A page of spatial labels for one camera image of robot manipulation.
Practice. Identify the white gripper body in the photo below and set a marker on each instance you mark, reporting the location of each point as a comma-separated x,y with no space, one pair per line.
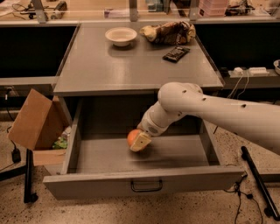
150,124

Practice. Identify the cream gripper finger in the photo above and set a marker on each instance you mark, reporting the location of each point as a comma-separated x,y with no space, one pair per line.
140,141

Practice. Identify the orange fruit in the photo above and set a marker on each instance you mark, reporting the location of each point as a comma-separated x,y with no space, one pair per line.
132,136

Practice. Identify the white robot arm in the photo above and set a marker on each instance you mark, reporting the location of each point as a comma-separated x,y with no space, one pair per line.
257,122

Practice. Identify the open grey top drawer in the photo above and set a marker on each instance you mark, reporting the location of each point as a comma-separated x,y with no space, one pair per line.
99,163

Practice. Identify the grey cabinet counter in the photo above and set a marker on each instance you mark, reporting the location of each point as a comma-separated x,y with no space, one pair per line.
96,67

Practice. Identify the green packet in box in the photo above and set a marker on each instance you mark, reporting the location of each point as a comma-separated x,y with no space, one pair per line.
60,143

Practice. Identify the white bowl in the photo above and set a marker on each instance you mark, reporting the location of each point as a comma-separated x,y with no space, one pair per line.
121,36

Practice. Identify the crumpled brown snack bag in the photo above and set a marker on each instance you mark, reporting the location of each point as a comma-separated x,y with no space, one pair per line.
172,33

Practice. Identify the brown cardboard box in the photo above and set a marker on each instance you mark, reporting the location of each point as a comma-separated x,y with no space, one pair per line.
38,125

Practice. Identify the black metal leg left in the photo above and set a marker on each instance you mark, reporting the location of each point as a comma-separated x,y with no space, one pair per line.
29,195

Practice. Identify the black metal leg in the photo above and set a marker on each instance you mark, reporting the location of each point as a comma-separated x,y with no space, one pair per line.
271,209
29,195

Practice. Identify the black power adapter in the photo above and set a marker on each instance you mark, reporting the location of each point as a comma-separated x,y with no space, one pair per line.
16,157

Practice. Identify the white power strip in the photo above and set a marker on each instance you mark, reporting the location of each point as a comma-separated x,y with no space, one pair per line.
252,71

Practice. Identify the pink storage bin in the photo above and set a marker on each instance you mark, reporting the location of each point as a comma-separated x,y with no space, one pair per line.
212,8

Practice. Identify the black metal leg right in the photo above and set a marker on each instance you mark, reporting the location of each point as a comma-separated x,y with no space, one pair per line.
271,209

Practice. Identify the black drawer handle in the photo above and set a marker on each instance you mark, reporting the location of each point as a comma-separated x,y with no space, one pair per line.
146,186

